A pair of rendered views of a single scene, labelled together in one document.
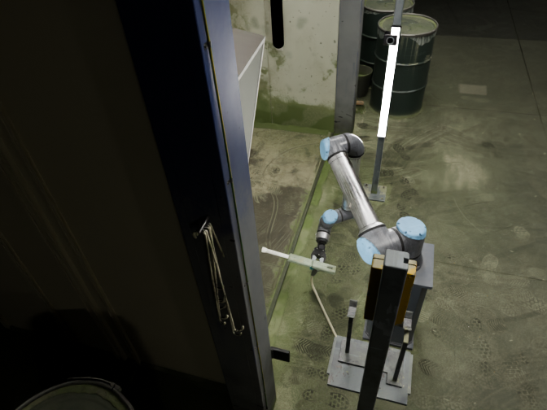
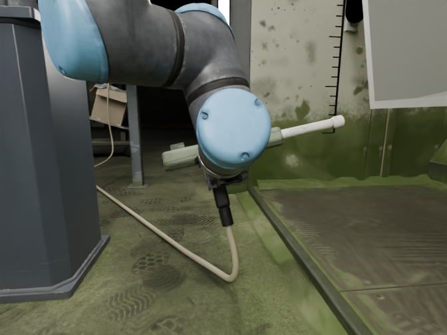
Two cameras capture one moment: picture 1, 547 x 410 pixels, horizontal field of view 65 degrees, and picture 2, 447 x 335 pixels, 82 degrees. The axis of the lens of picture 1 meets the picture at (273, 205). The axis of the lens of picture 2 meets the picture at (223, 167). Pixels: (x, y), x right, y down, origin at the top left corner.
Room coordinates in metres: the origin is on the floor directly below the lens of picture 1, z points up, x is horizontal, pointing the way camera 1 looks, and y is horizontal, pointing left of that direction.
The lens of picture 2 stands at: (2.34, -0.50, 0.43)
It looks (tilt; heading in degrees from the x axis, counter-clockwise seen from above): 11 degrees down; 154
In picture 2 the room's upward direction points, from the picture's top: straight up
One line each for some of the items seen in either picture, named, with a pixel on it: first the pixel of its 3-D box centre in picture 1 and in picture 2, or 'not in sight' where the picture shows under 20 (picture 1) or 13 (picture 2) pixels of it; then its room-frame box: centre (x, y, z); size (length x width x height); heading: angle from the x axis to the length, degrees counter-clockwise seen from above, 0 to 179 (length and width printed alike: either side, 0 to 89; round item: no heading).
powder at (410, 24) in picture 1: (407, 25); not in sight; (4.20, -1.43, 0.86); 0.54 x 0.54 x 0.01
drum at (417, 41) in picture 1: (401, 67); not in sight; (4.19, -1.43, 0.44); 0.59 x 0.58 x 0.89; 175
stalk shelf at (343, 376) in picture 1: (369, 368); not in sight; (0.82, -0.34, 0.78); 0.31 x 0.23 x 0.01; 71
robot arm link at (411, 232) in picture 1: (408, 237); not in sight; (1.49, -0.68, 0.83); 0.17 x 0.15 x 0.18; 107
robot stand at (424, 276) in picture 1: (396, 294); (22, 159); (1.49, -0.69, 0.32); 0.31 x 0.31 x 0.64; 71
